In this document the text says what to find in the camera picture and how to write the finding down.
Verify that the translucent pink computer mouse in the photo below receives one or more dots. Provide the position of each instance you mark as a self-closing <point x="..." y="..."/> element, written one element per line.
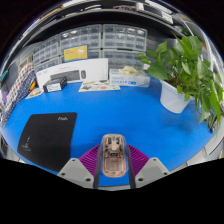
<point x="114" y="163"/>

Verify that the small black box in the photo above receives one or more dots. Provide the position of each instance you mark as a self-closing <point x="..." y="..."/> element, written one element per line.
<point x="55" y="85"/>

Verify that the green plant in white pot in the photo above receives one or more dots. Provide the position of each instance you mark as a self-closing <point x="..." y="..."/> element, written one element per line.
<point x="186" y="66"/>

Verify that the yellow card box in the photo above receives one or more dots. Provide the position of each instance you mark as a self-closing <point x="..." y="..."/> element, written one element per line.
<point x="75" y="53"/>

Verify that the small purple object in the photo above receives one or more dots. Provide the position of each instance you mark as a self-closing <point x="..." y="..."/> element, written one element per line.
<point x="3" y="97"/>

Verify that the white and blue box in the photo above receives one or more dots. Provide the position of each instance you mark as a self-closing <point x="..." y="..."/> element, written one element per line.
<point x="128" y="80"/>

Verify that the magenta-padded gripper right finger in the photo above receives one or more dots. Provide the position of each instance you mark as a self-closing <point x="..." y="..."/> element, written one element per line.
<point x="151" y="170"/>

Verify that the long white keyboard box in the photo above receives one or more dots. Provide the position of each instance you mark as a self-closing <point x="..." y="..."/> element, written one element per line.
<point x="96" y="68"/>

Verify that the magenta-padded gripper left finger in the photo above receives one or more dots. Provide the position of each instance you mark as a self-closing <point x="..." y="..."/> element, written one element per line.
<point x="75" y="171"/>

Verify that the black mouse pad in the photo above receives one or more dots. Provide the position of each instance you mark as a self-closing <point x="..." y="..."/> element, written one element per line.
<point x="46" y="140"/>

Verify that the grey wall shelf unit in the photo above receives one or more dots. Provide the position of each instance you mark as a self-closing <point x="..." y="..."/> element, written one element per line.
<point x="100" y="15"/>

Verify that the patterned fabric bag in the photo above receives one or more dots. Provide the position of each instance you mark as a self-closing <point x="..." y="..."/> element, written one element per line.
<point x="16" y="91"/>

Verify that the clear plastic drawer cabinet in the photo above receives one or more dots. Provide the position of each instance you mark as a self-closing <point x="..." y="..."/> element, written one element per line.
<point x="124" y="38"/>
<point x="46" y="50"/>
<point x="80" y="36"/>

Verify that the printed paper leaflet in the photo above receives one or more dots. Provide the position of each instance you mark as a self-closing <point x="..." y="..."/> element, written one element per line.
<point x="34" y="93"/>
<point x="99" y="86"/>

